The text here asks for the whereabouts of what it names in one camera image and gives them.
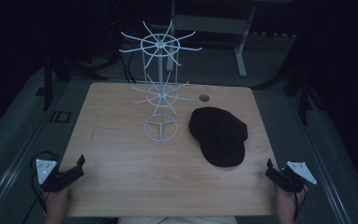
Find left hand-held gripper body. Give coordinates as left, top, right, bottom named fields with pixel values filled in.
left=35, top=158, right=76, bottom=193

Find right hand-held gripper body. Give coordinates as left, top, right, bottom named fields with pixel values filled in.
left=276, top=161, right=318, bottom=193

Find black cap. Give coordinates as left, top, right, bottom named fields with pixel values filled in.
left=187, top=106, right=249, bottom=168

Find white wire rotating display rack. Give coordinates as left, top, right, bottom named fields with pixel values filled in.
left=118, top=20, right=203, bottom=144

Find person's left hand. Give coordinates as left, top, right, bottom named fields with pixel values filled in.
left=44, top=186, right=72, bottom=224

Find person's right hand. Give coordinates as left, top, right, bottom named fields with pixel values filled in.
left=274, top=183, right=310, bottom=224

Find black metal stand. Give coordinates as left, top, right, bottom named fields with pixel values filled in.
left=42, top=54, right=55, bottom=112
left=283, top=69, right=325, bottom=126

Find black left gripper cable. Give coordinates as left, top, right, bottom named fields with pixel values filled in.
left=21, top=150, right=59, bottom=224

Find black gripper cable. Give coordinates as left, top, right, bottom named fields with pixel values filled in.
left=21, top=150, right=59, bottom=224
left=293, top=186, right=308, bottom=220

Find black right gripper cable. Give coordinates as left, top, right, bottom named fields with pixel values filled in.
left=293, top=186, right=308, bottom=220

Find black floor bracket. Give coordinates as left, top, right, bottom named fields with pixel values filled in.
left=48, top=109, right=73, bottom=124

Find black floor cables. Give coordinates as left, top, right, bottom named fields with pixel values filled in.
left=71, top=46, right=138, bottom=85

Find white metal desk frame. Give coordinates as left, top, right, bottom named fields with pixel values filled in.
left=166, top=0, right=293, bottom=78

